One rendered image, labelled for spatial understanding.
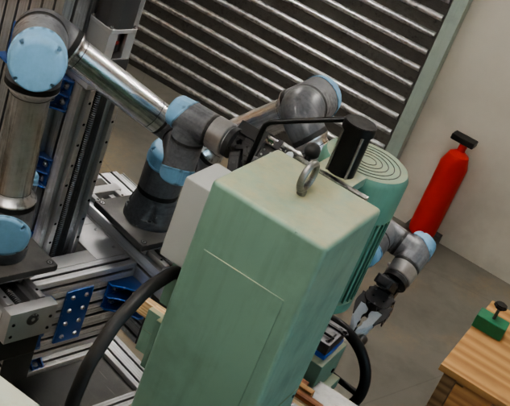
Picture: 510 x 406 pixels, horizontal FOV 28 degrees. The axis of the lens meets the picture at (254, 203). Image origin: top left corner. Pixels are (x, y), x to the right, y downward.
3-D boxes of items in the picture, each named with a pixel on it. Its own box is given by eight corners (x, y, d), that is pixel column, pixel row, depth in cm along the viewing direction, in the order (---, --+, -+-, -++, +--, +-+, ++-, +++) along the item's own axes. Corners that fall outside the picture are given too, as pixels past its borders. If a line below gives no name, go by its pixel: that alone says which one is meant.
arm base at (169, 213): (112, 205, 280) (122, 176, 276) (153, 198, 291) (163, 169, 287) (144, 236, 273) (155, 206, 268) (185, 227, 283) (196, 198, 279)
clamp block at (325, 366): (334, 374, 240) (349, 345, 235) (309, 398, 228) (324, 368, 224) (284, 340, 244) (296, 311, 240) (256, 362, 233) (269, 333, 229)
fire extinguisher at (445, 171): (438, 242, 515) (490, 142, 487) (425, 254, 499) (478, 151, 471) (408, 225, 520) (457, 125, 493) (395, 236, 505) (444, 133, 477)
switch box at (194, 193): (216, 253, 181) (245, 178, 173) (185, 271, 172) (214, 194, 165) (189, 236, 182) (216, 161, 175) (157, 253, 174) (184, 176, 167)
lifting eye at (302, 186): (313, 192, 168) (326, 159, 165) (296, 201, 163) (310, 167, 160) (304, 187, 169) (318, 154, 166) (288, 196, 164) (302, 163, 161)
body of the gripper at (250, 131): (286, 142, 210) (239, 115, 214) (263, 176, 209) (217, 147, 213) (292, 155, 218) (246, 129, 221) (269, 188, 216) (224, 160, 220)
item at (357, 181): (353, 209, 184) (388, 129, 176) (333, 221, 177) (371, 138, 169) (316, 187, 186) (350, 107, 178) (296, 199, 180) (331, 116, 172)
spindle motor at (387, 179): (363, 296, 210) (424, 171, 195) (327, 328, 195) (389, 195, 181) (294, 253, 215) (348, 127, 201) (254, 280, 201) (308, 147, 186)
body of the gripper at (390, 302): (380, 329, 259) (405, 296, 264) (385, 312, 252) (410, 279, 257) (355, 313, 261) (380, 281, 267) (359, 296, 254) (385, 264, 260)
